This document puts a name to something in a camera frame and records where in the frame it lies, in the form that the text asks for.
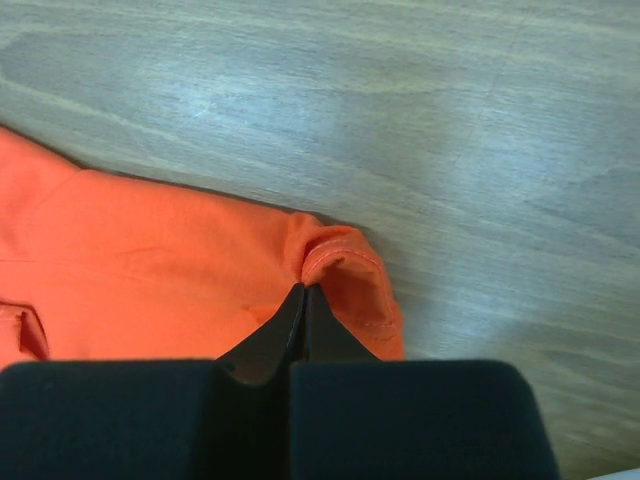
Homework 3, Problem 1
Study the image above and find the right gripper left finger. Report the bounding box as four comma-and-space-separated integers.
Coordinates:
1, 285, 305, 479

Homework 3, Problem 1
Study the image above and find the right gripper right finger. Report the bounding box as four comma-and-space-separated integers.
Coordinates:
289, 286, 559, 479

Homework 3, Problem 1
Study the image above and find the orange t shirt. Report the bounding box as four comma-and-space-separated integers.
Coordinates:
1, 130, 404, 365

